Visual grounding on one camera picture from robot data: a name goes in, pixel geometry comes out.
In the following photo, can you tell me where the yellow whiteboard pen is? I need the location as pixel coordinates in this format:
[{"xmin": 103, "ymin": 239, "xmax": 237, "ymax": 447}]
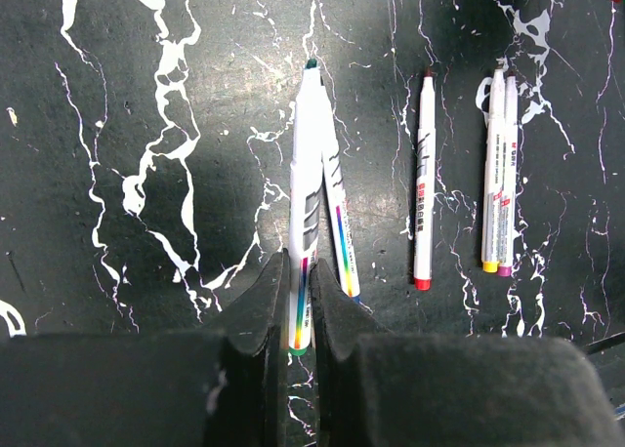
[{"xmin": 481, "ymin": 68, "xmax": 505, "ymax": 273}]

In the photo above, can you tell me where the red whiteboard pen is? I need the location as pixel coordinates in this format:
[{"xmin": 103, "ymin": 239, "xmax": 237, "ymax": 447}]
[{"xmin": 413, "ymin": 69, "xmax": 436, "ymax": 291}]

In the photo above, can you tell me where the blue whiteboard pen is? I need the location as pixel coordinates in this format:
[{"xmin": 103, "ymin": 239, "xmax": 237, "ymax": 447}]
[{"xmin": 320, "ymin": 83, "xmax": 360, "ymax": 303}]

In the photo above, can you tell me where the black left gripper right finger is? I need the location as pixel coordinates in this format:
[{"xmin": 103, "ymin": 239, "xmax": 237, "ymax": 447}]
[{"xmin": 310, "ymin": 262, "xmax": 624, "ymax": 446}]

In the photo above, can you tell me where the green whiteboard pen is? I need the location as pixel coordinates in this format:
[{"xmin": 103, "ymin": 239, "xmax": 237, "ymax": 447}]
[{"xmin": 288, "ymin": 59, "xmax": 322, "ymax": 355}]

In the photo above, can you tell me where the purple whiteboard pen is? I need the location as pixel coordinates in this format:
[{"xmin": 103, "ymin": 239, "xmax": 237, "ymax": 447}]
[{"xmin": 497, "ymin": 73, "xmax": 519, "ymax": 277}]

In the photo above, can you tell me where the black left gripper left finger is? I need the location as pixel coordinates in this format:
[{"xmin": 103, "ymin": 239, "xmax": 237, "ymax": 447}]
[{"xmin": 1, "ymin": 252, "xmax": 290, "ymax": 446}]

